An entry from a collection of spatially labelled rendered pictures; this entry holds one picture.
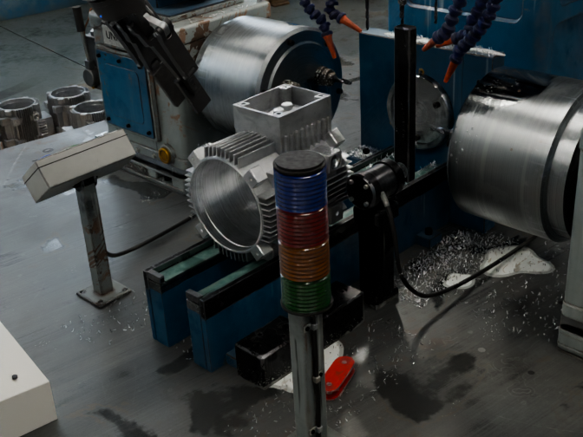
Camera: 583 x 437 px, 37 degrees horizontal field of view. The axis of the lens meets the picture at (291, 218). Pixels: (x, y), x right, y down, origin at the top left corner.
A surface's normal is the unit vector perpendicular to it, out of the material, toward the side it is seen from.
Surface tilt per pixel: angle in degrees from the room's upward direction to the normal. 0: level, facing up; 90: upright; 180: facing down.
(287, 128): 90
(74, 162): 52
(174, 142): 90
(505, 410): 0
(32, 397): 90
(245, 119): 90
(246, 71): 58
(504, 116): 47
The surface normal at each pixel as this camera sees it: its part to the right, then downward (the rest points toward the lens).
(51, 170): 0.54, -0.32
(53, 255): -0.05, -0.89
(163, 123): -0.69, 0.36
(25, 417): 0.61, 0.33
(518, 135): -0.62, -0.16
